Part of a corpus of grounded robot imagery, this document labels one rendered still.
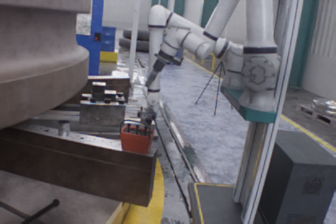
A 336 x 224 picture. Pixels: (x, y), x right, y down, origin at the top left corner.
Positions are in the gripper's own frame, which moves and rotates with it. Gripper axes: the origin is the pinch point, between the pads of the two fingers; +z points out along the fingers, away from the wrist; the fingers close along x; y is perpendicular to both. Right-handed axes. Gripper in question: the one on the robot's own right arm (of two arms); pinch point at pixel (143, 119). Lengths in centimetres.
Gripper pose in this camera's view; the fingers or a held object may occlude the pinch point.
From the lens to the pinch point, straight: 197.2
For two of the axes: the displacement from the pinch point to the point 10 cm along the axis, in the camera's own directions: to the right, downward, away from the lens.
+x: 9.7, 1.6, -1.8
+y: 1.1, -9.5, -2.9
